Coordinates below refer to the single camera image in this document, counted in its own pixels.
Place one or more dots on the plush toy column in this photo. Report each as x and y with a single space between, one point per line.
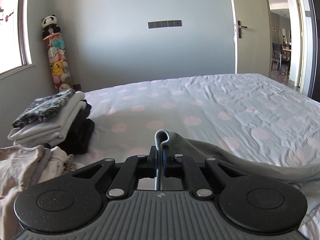
51 35

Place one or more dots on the dark floral folded garment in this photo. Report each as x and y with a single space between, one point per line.
42 109

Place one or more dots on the window with white frame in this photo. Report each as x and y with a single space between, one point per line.
15 49

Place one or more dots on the dark wardrobe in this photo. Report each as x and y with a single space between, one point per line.
314 85

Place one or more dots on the olive bedroom door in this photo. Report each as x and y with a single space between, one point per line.
253 50

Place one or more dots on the beige crumpled clothes pile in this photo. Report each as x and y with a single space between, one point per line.
22 168

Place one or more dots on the black folded garment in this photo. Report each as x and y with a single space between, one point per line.
79 134

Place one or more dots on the wall switch panel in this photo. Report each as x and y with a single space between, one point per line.
165 24

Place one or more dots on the polka dot bed sheet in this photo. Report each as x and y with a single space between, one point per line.
248 115

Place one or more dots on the dining chair in hallway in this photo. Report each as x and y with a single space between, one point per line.
281 55

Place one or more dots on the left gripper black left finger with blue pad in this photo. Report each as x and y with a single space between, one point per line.
74 200

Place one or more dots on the striped brown garment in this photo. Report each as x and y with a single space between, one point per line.
69 166

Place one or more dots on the black door handle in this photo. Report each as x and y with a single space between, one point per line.
240 27

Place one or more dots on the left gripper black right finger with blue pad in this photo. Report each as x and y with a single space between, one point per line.
249 201

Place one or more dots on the grey folded garment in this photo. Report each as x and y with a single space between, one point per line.
54 130

